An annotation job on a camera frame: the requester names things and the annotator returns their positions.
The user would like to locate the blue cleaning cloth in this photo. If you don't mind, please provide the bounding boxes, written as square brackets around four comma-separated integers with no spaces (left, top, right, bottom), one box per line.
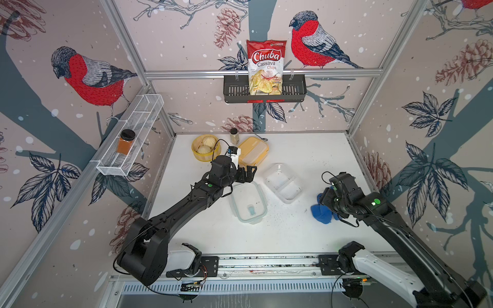
[310,193,339,225]

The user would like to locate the clear plastic lunch box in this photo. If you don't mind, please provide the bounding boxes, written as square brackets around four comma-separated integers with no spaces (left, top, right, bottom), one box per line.
[264,163,304,204]

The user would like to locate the clear lunch box lid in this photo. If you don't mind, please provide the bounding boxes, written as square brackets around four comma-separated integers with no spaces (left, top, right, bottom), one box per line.
[229,182,268,225]

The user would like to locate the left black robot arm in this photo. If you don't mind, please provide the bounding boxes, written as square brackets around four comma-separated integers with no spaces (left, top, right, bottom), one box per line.
[114,155,258,286]

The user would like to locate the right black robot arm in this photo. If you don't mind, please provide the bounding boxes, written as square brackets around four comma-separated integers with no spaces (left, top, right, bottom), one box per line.
[320,172,487,307]

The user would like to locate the yellow lunch box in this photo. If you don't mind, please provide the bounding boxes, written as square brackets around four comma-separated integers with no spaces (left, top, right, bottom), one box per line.
[238,137,269,167]

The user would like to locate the yellow bamboo steamer basket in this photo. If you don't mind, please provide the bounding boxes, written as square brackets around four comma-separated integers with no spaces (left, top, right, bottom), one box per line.
[191,135,222,162]

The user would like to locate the left white bun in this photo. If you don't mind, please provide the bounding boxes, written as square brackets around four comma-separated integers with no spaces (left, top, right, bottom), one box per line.
[196,145,213,155]

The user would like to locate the white bun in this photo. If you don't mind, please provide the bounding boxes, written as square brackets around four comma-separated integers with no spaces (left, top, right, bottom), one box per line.
[196,145,213,155]
[202,136,216,149]

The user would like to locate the right white bun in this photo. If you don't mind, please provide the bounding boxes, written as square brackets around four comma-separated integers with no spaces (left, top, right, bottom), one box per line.
[202,136,216,149]

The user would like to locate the small spice jar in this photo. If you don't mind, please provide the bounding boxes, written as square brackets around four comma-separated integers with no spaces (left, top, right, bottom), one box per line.
[230,128,240,146]

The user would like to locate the orange jar black lid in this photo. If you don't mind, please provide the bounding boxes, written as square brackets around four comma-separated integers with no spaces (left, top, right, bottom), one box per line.
[116,129,136,155]

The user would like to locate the red cassava chips bag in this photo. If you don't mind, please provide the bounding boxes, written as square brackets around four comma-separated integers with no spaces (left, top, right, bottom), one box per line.
[246,40,286,96]

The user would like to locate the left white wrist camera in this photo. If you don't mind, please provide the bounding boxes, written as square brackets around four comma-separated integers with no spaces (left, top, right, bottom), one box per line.
[225,146,241,166]

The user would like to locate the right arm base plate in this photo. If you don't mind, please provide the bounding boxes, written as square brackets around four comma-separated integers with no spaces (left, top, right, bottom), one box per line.
[317,254,364,276]

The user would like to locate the black wall basket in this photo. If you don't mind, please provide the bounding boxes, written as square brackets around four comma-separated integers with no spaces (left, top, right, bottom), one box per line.
[223,74,307,103]

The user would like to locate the aluminium mounting rail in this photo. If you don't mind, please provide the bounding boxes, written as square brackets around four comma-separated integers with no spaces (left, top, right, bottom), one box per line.
[109,251,428,282]

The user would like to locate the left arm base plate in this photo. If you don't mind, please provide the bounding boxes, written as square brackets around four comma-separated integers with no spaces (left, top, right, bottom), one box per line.
[166,256,219,280]

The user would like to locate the white wire shelf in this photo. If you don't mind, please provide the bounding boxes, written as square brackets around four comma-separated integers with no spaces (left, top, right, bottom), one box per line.
[96,94,164,177]

